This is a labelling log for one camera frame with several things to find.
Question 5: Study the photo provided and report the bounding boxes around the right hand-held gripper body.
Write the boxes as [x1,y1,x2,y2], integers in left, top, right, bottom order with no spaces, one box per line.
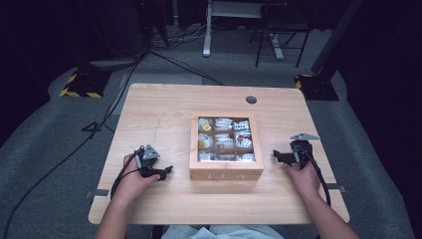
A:
[290,132,321,170]

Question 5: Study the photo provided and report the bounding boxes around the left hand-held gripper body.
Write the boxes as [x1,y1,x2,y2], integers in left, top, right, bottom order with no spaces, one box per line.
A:
[134,143,161,178]

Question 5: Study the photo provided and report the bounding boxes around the wooden tea box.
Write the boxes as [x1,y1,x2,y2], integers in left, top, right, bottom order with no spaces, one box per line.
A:
[188,111,266,182]

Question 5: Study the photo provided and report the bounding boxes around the person's right hand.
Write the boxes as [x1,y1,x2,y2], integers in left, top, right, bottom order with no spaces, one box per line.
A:
[283,158,322,200]

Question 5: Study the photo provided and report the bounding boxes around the person's left hand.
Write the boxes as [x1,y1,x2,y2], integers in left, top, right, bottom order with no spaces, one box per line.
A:
[111,152,161,204]

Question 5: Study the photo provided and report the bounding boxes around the assorted tea bag packets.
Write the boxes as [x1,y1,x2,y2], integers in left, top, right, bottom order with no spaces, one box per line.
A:
[197,117,257,162]

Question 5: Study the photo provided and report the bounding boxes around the dark slanted stand with base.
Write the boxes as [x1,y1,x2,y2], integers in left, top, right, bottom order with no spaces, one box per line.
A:
[294,0,365,103]

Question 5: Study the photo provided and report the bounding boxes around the person's light clothing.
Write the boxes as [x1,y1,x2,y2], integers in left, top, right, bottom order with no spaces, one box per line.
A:
[160,224,291,239]

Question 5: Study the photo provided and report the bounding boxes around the stand base with striped tape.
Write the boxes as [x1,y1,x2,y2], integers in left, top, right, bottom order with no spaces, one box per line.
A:
[59,67,112,100]

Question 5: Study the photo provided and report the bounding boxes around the black metal chair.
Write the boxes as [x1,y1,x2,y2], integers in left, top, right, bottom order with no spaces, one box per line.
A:
[248,2,315,69]

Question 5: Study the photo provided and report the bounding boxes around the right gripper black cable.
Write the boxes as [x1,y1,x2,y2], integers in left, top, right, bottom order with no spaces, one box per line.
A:
[292,141,332,207]

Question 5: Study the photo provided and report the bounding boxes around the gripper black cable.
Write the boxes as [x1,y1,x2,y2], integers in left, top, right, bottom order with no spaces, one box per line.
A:
[292,141,332,207]
[109,150,144,201]

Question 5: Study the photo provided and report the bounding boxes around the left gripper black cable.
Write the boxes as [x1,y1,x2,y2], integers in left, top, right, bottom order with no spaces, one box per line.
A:
[109,150,144,201]

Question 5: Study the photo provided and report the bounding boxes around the grey table bracket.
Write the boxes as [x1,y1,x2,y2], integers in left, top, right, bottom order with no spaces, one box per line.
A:
[85,188,110,200]
[325,182,347,194]

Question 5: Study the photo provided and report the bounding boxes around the long black floor cable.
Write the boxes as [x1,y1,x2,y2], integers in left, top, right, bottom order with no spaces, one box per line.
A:
[0,61,142,239]

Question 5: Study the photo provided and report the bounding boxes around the bundle of floor cables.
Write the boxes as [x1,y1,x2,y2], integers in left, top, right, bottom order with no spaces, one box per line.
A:
[148,22,215,52]

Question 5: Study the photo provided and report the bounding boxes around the white desk frame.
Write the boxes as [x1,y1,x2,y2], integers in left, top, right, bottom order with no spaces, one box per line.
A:
[202,0,287,62]

